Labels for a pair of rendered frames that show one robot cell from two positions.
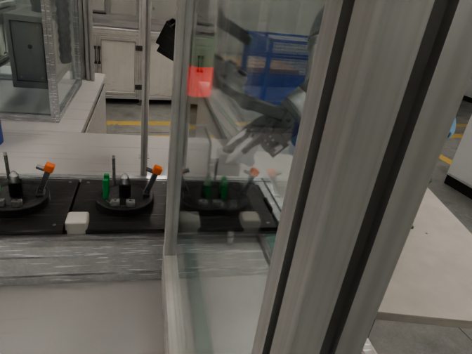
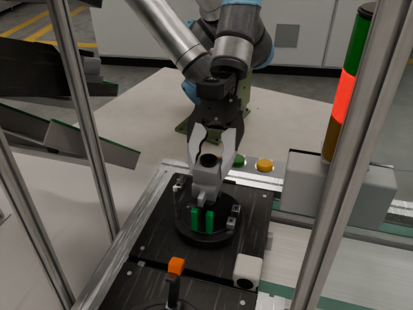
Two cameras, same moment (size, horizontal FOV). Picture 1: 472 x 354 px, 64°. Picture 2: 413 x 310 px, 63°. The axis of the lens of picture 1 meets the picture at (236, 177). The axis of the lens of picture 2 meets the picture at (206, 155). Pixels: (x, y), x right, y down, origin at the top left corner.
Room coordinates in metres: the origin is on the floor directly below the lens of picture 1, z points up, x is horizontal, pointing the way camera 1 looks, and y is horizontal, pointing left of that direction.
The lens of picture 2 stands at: (0.65, 0.43, 1.49)
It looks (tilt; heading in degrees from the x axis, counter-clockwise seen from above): 37 degrees down; 301
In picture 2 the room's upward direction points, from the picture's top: straight up
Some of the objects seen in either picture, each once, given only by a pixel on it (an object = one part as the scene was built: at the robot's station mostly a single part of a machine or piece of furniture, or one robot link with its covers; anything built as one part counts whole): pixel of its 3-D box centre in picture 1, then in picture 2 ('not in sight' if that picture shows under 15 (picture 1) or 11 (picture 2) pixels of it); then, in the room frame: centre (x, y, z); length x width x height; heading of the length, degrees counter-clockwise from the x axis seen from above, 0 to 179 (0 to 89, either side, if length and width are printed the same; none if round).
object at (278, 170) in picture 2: not in sight; (263, 175); (0.86, -0.21, 0.93); 0.21 x 0.07 x 0.06; 15
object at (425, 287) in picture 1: (363, 217); (217, 129); (1.13, -0.45, 0.84); 0.90 x 0.70 x 0.03; 3
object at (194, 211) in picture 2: not in sight; (195, 219); (0.89, 0.07, 1.01); 0.01 x 0.01 x 0.05; 15
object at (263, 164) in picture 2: not in sight; (264, 166); (0.86, -0.21, 0.96); 0.04 x 0.04 x 0.02
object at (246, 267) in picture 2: not in sight; (247, 272); (0.76, 0.09, 0.97); 0.05 x 0.05 x 0.04; 15
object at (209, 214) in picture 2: not in sight; (209, 222); (0.86, 0.06, 1.01); 0.01 x 0.01 x 0.05; 15
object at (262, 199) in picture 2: not in sight; (208, 223); (0.88, 0.02, 0.96); 0.24 x 0.24 x 0.02; 15
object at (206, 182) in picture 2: not in sight; (206, 176); (0.88, 0.03, 1.09); 0.08 x 0.04 x 0.07; 105
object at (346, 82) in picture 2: not in sight; (362, 95); (0.67, 0.09, 1.33); 0.05 x 0.05 x 0.05
